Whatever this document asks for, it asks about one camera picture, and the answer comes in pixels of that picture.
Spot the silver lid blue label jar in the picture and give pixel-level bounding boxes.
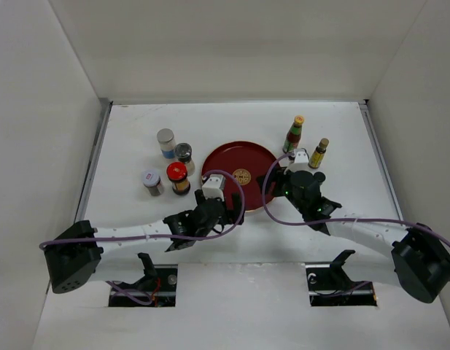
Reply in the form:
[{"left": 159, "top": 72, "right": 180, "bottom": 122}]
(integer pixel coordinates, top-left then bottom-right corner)
[{"left": 157, "top": 128, "right": 176, "bottom": 159}]

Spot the red sauce bottle green label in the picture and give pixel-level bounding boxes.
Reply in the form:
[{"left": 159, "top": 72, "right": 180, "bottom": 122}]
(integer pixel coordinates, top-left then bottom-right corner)
[{"left": 282, "top": 115, "right": 305, "bottom": 154}]

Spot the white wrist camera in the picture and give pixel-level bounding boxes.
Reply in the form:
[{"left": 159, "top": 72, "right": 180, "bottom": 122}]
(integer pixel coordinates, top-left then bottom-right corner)
[
  {"left": 201, "top": 174, "right": 226, "bottom": 201},
  {"left": 287, "top": 148, "right": 309, "bottom": 172}
]

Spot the white lid spice jar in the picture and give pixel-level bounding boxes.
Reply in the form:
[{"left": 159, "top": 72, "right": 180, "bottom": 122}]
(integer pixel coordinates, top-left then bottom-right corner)
[{"left": 141, "top": 170, "right": 163, "bottom": 197}]

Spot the purple cable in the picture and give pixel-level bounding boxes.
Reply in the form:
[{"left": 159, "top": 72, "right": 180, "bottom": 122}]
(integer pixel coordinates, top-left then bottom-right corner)
[
  {"left": 261, "top": 152, "right": 450, "bottom": 256},
  {"left": 39, "top": 169, "right": 246, "bottom": 251}
]

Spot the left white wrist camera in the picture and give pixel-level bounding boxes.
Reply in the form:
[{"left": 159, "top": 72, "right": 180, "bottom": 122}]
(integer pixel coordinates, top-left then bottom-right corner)
[{"left": 201, "top": 174, "right": 226, "bottom": 201}]

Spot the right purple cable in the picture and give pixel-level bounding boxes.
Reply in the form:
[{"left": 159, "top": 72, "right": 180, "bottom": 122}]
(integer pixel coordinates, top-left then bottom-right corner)
[{"left": 261, "top": 152, "right": 450, "bottom": 256}]

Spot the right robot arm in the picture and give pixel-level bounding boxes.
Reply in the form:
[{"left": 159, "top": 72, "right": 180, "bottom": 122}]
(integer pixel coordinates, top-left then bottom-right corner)
[{"left": 257, "top": 167, "right": 450, "bottom": 303}]

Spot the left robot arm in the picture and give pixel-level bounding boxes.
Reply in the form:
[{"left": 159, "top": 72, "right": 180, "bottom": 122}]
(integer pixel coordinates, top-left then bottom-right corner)
[{"left": 41, "top": 190, "right": 244, "bottom": 294}]

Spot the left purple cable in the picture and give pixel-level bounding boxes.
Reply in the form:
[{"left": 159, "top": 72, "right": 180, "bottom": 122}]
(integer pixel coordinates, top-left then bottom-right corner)
[{"left": 39, "top": 169, "right": 246, "bottom": 251}]

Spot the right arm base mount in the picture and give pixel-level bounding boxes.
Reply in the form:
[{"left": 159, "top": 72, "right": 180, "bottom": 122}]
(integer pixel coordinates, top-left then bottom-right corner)
[{"left": 305, "top": 249, "right": 377, "bottom": 307}]

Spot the red round tray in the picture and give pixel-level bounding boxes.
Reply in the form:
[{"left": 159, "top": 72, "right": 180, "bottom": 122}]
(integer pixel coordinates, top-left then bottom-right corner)
[{"left": 201, "top": 141, "right": 276, "bottom": 212}]

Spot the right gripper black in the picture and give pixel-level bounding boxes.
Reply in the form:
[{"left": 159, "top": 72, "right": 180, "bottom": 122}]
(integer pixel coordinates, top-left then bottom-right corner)
[{"left": 256, "top": 164, "right": 307, "bottom": 214}]

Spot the red lid sauce jar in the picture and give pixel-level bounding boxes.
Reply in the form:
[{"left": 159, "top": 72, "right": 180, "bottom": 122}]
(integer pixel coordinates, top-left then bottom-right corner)
[{"left": 166, "top": 162, "right": 190, "bottom": 195}]

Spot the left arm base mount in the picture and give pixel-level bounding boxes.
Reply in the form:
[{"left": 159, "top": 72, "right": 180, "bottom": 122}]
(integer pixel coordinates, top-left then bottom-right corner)
[{"left": 108, "top": 253, "right": 178, "bottom": 308}]

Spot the small yellow label bottle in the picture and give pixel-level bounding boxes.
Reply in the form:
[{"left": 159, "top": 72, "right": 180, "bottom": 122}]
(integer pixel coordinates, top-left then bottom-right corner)
[{"left": 308, "top": 138, "right": 329, "bottom": 169}]

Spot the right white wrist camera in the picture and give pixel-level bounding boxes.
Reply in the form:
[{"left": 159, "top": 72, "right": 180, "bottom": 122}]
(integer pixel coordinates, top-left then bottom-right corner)
[{"left": 287, "top": 148, "right": 309, "bottom": 172}]

